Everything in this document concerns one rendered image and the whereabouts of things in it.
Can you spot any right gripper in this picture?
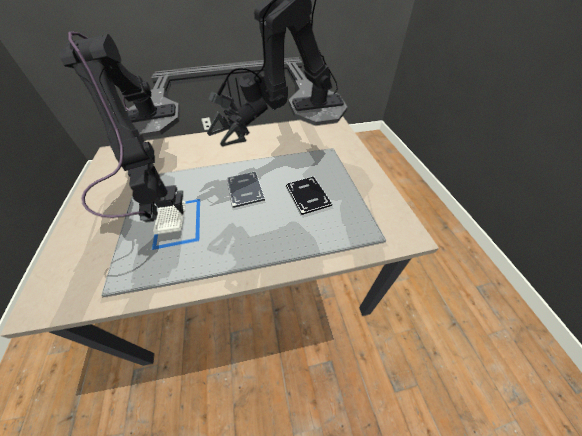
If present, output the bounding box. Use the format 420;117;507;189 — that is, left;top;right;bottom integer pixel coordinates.
139;179;184;215

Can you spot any white well plate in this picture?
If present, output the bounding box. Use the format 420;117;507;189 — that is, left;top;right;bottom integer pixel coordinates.
153;206;184;235

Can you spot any blue tape outline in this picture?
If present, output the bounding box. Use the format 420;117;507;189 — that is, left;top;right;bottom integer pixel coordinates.
152;199;200;250

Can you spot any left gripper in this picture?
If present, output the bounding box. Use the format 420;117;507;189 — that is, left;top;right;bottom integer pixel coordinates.
207;94;256;147

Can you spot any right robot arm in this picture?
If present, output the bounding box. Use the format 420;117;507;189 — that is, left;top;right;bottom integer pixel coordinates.
60;34;176;204

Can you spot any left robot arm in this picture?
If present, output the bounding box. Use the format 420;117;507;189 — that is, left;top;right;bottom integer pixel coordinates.
239;0;344;118

